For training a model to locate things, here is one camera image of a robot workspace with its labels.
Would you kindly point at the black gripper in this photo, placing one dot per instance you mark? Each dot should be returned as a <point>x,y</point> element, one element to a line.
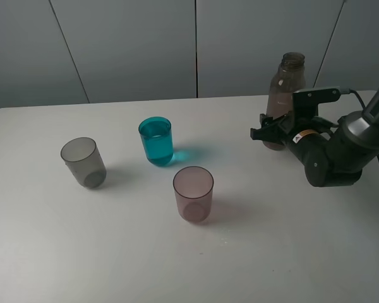
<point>299,135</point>

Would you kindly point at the smoky transparent water bottle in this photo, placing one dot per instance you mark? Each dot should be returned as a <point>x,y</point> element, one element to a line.
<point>288,79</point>

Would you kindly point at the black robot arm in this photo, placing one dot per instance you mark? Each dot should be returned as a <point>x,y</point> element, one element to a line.
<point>333,154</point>

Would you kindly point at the pink transparent plastic cup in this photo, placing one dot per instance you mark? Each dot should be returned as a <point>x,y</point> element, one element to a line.
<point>193,188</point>

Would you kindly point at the teal transparent plastic cup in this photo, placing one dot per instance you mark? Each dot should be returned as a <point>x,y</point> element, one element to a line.
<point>156,137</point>

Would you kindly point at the grey transparent plastic cup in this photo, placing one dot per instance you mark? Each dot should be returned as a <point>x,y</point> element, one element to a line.
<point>82,157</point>

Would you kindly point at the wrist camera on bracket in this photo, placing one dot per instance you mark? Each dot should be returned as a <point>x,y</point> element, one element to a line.
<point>305,107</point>

